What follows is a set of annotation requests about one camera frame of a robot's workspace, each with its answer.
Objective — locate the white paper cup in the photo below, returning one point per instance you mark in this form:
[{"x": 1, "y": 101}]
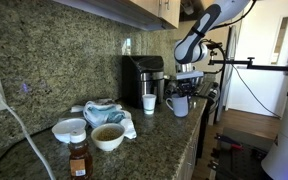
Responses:
[{"x": 149, "y": 104}]

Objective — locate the honey bottle with white cap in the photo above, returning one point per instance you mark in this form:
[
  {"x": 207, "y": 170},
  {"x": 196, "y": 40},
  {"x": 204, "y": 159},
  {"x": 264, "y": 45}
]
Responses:
[{"x": 80, "y": 156}]

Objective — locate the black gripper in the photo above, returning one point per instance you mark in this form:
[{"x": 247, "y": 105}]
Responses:
[{"x": 185, "y": 85}]

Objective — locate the white bowl of grains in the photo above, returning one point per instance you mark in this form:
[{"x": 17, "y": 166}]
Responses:
[{"x": 108, "y": 136}]

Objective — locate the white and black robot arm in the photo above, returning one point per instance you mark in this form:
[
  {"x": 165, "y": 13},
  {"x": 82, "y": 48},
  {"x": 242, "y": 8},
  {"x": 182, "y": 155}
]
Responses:
[{"x": 197, "y": 30}]

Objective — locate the black and silver coffee machine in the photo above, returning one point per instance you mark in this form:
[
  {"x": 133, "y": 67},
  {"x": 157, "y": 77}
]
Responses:
[{"x": 140, "y": 76}]

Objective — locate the black perforated workbench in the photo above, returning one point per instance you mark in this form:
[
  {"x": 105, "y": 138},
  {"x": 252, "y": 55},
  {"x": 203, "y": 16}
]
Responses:
[{"x": 240, "y": 156}]

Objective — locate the white ceramic mug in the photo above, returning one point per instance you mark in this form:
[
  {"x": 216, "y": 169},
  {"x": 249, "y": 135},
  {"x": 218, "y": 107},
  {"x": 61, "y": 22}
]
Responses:
[{"x": 180, "y": 106}]

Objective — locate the white plastic lid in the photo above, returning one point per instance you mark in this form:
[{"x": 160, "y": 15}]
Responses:
[{"x": 67, "y": 128}]

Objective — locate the wooden wall cabinet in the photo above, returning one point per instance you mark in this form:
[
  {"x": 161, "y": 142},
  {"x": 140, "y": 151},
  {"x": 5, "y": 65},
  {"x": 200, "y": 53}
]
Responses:
[{"x": 144, "y": 11}]

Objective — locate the white and blue cloth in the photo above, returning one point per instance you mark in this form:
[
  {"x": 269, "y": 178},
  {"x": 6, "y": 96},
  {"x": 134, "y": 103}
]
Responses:
[{"x": 102, "y": 115}]

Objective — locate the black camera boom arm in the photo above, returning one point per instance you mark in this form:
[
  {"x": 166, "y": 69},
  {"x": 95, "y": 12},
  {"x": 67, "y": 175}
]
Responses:
[{"x": 250, "y": 65}]

